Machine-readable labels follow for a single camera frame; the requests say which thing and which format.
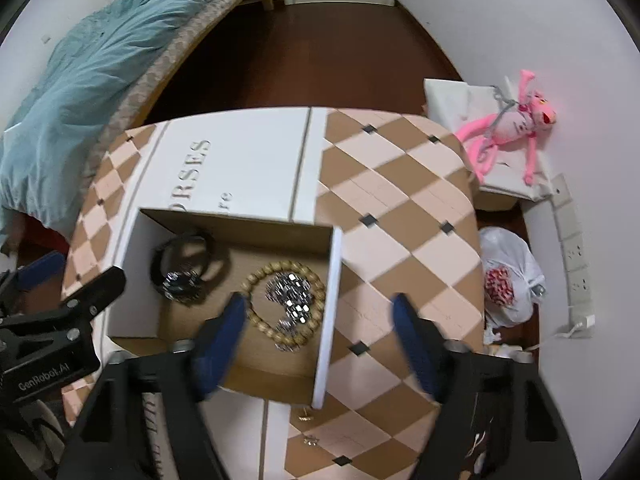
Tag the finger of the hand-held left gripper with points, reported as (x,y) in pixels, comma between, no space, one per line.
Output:
(42,267)
(97,287)

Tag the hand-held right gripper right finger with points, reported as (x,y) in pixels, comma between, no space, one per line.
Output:
(416,347)

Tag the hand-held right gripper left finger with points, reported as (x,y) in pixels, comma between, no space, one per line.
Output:
(224,345)

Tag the small white cardboard box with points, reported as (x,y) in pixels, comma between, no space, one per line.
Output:
(280,362)

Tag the small gold earring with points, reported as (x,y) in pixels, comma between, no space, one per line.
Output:
(310,441)
(306,415)

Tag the white plastic bag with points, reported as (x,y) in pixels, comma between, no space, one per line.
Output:
(506,250)

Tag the white power strip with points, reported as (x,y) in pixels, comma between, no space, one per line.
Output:
(573,255)

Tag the teal blanket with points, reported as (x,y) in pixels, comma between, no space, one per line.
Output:
(75,85)

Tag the bed with patterned mattress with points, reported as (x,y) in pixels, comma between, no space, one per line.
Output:
(165,55)

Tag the pink plush toy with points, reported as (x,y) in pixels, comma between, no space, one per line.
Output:
(515,122)

